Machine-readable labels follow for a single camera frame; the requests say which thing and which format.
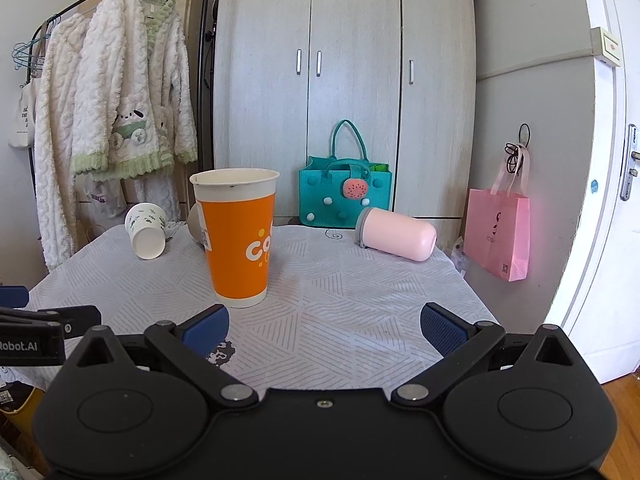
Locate pink tumbler cup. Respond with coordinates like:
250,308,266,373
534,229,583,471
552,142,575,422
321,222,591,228
355,206,438,262

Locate black metal clothes rack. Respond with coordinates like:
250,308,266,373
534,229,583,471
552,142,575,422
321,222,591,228
29,0,217,272

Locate silver door handle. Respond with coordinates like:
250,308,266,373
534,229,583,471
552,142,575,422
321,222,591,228
619,123,640,203

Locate grey cup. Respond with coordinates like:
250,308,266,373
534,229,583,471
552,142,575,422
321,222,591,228
187,203,211,251

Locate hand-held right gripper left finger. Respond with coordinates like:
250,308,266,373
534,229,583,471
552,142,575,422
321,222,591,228
62,304,261,408

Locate black hair ties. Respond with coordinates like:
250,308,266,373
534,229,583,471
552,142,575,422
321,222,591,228
503,122,531,176

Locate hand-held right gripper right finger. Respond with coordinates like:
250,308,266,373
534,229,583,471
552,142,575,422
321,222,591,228
390,302,588,408

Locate white fluffy robe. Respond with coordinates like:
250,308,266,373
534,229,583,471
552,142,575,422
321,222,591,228
32,12,182,272

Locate white and green fluffy jacket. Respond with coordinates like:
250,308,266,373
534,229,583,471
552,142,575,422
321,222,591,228
70,0,199,181

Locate white printed tote bag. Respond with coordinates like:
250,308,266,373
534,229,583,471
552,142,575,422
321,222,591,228
7,79,39,150

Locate grey wooden wardrobe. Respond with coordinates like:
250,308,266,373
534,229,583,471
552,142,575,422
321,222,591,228
212,0,478,233

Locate teal felt handbag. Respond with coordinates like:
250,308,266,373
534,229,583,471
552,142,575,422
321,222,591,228
299,119,392,228

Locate white patterned tablecloth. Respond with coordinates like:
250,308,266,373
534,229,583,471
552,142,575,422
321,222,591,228
22,219,503,397

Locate white floral paper cup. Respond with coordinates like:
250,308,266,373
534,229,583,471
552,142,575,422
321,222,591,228
124,202,168,261

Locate teal clothes hangers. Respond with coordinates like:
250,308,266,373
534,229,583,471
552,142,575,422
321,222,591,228
12,39,47,79

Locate white door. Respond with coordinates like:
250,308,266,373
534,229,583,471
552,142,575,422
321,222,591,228
542,0,640,384

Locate yellow container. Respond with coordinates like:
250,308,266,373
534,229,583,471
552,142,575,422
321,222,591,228
0,384,47,442

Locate pink paper shopping bag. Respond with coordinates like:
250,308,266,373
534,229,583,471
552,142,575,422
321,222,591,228
462,144,531,282

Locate beige wall switch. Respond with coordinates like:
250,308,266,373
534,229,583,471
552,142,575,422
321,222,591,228
589,26,623,68

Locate grey cloth bag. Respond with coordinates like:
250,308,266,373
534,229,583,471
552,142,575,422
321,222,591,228
81,174,129,234

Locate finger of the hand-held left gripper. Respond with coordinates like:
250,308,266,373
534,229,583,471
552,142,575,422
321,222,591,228
0,285,30,309
0,304,102,339

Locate orange paper cup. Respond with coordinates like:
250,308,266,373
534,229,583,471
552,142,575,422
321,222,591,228
189,168,280,309

